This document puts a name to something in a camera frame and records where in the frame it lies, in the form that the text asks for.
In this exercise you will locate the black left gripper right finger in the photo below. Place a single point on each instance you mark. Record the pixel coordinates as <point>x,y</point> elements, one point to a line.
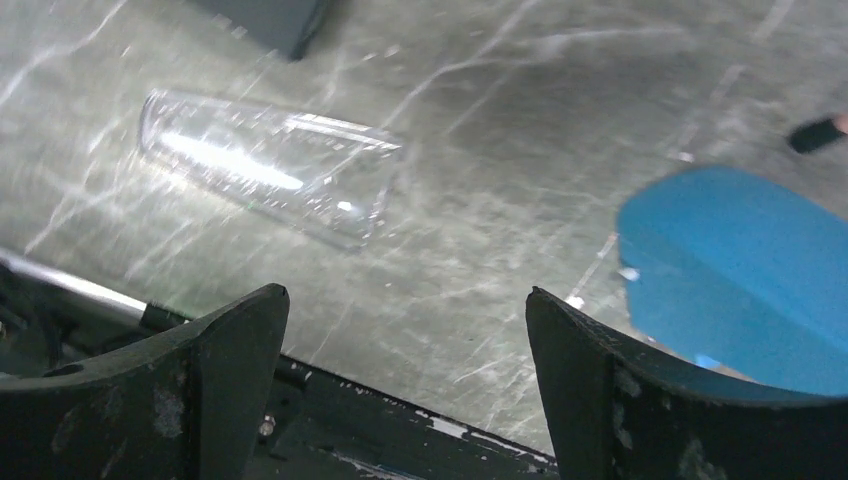
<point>618,408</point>

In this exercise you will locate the blue metronome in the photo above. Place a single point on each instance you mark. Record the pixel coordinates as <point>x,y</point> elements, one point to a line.
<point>731,268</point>

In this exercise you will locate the pink music stand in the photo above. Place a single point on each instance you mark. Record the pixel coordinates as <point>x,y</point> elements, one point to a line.
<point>815,135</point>

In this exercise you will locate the dark blue audio receiver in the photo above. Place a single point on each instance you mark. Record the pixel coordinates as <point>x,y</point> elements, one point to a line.
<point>285,27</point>

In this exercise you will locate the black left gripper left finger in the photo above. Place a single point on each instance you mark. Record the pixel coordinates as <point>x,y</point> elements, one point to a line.
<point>186,403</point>

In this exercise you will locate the clear plastic metronome cover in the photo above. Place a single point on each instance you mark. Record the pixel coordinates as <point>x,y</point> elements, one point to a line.
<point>326,177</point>

